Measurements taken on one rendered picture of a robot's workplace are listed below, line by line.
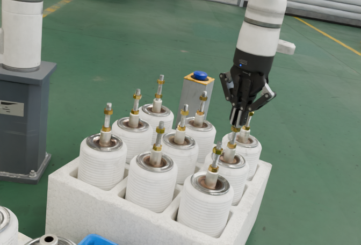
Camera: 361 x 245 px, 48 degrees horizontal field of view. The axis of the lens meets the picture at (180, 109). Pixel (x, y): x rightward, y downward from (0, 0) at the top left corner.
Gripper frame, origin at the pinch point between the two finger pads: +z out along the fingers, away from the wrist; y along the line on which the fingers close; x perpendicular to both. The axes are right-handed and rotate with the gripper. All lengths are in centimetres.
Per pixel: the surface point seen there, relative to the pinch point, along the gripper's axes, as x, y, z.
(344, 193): 60, 9, 35
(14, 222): -44.5, -4.0, 10.1
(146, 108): 0.7, -27.9, 9.9
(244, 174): -0.2, 4.8, 11.0
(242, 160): 2.0, 2.3, 9.8
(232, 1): 415, -319, 34
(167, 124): 2.5, -21.5, 12.0
